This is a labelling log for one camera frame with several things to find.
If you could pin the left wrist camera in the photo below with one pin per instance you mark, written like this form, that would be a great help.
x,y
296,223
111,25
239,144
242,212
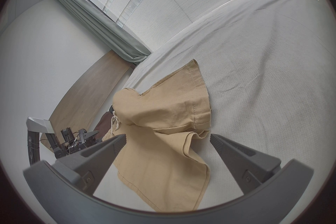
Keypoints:
x,y
66,133

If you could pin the brown garment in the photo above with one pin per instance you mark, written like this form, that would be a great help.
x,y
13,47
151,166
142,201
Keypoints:
x,y
103,124

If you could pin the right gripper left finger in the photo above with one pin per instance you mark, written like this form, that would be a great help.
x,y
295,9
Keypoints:
x,y
94,162

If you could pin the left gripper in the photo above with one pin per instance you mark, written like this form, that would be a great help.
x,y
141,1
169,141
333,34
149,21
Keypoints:
x,y
82,139

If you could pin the grey-green curtain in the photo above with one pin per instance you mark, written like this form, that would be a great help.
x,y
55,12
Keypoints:
x,y
105,23

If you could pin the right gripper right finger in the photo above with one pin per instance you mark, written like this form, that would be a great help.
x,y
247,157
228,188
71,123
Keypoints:
x,y
244,162

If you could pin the bed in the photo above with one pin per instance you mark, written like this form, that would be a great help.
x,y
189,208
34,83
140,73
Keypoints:
x,y
262,73

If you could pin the tan shorts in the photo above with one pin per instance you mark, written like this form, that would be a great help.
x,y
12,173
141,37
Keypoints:
x,y
162,123

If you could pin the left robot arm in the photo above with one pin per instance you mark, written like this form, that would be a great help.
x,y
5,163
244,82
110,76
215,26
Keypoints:
x,y
39,125

